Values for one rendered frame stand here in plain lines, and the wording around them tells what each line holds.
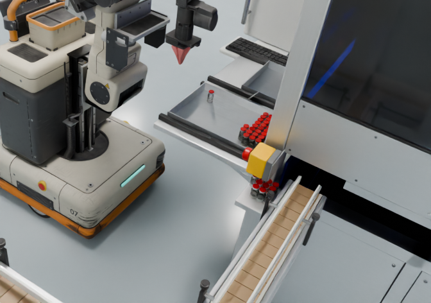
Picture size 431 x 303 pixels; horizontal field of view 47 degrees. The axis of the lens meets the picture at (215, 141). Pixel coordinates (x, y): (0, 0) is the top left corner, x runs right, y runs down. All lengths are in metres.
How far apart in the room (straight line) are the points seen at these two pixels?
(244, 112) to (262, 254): 0.69
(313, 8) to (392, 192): 0.54
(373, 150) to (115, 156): 1.44
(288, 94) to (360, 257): 0.56
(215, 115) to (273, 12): 0.84
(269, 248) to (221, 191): 1.49
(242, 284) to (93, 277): 1.22
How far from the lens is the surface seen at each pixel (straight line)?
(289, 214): 1.42
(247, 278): 1.24
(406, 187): 1.42
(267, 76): 2.10
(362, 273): 1.67
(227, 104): 1.87
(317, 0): 1.27
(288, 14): 2.45
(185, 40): 1.61
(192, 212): 2.64
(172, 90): 3.51
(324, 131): 1.40
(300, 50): 1.32
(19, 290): 1.20
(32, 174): 2.43
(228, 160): 1.62
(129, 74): 2.12
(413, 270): 1.60
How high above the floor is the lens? 1.91
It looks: 38 degrees down
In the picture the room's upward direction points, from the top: 11 degrees clockwise
